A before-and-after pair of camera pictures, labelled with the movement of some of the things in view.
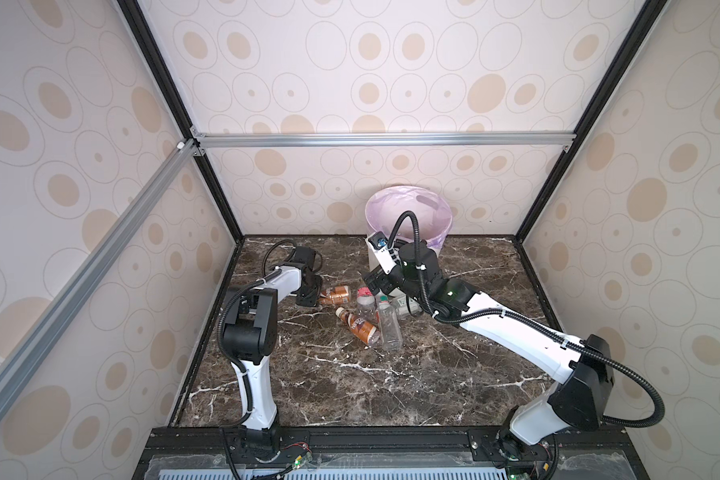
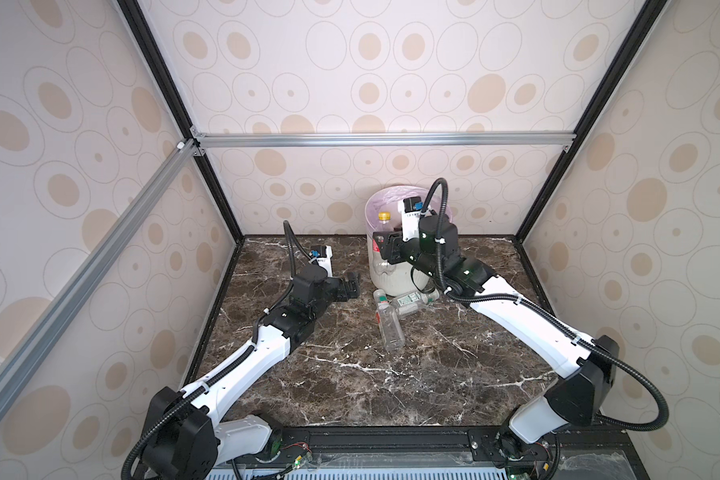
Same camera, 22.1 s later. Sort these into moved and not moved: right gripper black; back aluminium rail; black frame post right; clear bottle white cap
Moved: right gripper black
Not moved: black frame post right; clear bottle white cap; back aluminium rail
